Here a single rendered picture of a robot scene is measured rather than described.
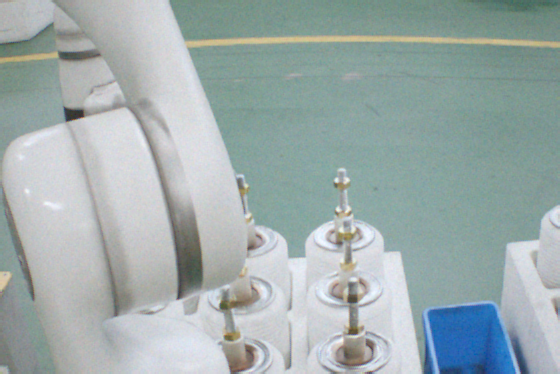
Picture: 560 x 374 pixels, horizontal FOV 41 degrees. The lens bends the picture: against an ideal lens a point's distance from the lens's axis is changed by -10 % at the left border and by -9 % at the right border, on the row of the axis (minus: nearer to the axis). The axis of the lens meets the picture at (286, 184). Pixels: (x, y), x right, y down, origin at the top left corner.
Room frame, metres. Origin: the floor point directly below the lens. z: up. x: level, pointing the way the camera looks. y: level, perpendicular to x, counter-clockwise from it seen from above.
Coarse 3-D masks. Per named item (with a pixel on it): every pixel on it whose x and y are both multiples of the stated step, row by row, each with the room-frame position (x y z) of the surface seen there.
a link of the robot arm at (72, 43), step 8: (56, 8) 0.74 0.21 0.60; (56, 16) 0.74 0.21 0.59; (64, 16) 0.73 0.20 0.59; (56, 24) 0.74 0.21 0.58; (64, 24) 0.73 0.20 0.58; (72, 24) 0.73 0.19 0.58; (56, 32) 0.74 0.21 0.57; (64, 32) 0.73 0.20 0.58; (72, 32) 0.73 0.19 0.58; (80, 32) 0.73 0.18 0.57; (56, 40) 0.75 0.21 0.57; (64, 40) 0.73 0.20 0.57; (72, 40) 0.73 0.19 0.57; (80, 40) 0.73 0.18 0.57; (88, 40) 0.73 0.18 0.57; (64, 48) 0.73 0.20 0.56; (72, 48) 0.73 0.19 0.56; (80, 48) 0.73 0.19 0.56; (88, 48) 0.73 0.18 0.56; (64, 56) 0.73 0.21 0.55; (72, 56) 0.73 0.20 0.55; (80, 56) 0.73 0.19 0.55; (88, 56) 0.73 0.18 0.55
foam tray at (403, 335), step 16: (384, 256) 0.93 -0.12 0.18; (304, 272) 0.91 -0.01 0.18; (384, 272) 0.89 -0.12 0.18; (400, 272) 0.89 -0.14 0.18; (304, 288) 0.87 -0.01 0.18; (400, 288) 0.85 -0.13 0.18; (304, 304) 0.84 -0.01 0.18; (400, 304) 0.81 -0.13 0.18; (192, 320) 0.82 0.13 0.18; (288, 320) 0.81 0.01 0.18; (304, 320) 0.80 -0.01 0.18; (400, 320) 0.78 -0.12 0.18; (304, 336) 0.77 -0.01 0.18; (400, 336) 0.75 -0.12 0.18; (304, 352) 0.74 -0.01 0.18; (416, 352) 0.71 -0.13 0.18; (304, 368) 0.71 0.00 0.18; (416, 368) 0.68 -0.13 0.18
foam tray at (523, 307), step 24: (528, 264) 0.87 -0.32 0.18; (504, 288) 0.92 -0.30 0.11; (528, 288) 0.82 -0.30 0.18; (504, 312) 0.91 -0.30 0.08; (528, 312) 0.79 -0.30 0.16; (552, 312) 0.75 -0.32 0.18; (528, 336) 0.77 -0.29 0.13; (552, 336) 0.70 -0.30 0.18; (528, 360) 0.76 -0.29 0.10; (552, 360) 0.67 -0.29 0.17
